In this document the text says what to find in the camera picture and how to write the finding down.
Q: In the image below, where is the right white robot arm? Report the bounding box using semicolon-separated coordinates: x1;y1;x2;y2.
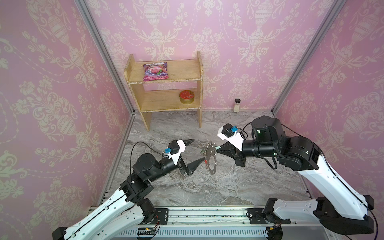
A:
217;116;379;240

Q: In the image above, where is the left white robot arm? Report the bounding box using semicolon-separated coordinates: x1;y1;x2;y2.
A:
52;139;204;240

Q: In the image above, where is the spice jar black lid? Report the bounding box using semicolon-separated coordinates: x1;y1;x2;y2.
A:
234;99;241;113

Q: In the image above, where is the red gold round tin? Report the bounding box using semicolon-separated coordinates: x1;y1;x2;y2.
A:
179;90;195;105

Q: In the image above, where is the wooden two-tier shelf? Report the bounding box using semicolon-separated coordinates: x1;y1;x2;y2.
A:
124;51;204;131

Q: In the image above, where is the pink snack bag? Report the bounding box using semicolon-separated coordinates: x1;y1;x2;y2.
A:
143;62;169;82

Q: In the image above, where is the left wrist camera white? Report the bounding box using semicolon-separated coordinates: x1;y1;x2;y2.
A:
162;140;186;166

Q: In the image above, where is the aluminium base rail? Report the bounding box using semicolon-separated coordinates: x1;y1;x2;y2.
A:
103;205;335;226

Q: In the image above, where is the aluminium corner post left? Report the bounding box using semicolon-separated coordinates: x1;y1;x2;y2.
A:
74;0;135;116

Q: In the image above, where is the aluminium corner post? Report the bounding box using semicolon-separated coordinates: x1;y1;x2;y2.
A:
74;0;135;116
271;0;347;116

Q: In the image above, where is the aluminium corner post right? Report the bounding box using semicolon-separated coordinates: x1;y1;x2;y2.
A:
271;0;347;116

